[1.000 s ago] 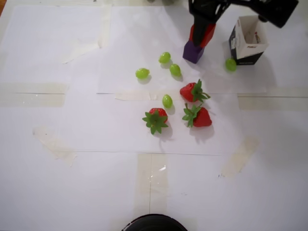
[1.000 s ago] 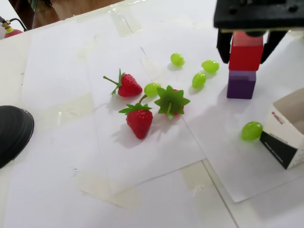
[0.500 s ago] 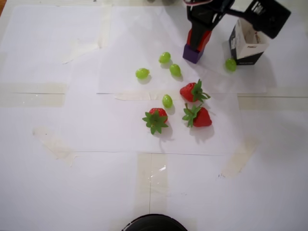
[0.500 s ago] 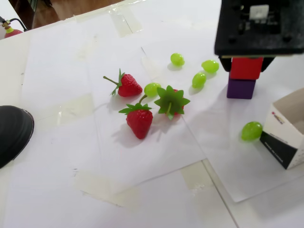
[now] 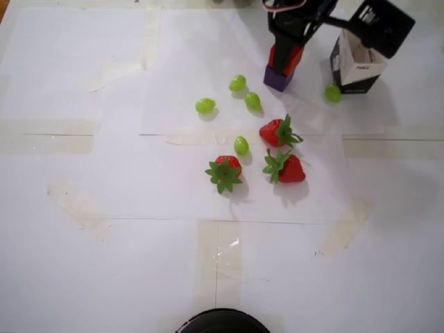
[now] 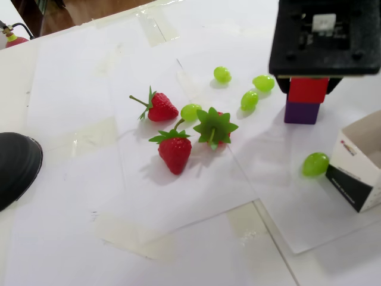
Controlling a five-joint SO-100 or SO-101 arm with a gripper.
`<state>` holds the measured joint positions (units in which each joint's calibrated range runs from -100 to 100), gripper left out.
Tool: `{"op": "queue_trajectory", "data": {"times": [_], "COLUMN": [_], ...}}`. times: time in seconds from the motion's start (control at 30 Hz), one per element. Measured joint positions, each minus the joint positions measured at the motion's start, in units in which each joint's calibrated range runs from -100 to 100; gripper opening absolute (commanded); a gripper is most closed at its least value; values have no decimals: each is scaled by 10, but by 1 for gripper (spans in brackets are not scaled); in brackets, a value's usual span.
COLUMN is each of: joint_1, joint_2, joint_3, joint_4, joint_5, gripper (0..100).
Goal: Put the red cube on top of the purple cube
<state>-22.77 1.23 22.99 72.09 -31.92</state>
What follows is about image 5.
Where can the green plastic grape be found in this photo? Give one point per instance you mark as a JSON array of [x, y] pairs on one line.
[[237, 83], [241, 145], [204, 106], [252, 100], [332, 93]]

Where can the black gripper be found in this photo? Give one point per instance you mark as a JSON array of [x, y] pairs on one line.
[[286, 28]]

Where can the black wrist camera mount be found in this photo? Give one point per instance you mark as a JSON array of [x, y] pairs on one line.
[[399, 31]]

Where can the purple cube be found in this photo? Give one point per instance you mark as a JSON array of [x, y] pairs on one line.
[[275, 81]]

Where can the red plastic strawberry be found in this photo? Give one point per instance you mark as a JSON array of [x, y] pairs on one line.
[[223, 173], [291, 170], [272, 133]]

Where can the beige masking tape strip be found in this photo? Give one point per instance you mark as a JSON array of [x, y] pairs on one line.
[[392, 149], [343, 229], [151, 38], [76, 208]]

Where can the red cube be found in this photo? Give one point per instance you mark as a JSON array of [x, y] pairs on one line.
[[297, 60]]

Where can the black round base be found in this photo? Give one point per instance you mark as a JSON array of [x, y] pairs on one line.
[[222, 324]]

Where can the white and black carton box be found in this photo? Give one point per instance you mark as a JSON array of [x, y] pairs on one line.
[[357, 85]]

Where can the clear glossy tape strip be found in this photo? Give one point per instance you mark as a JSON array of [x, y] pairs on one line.
[[216, 256], [45, 138]]

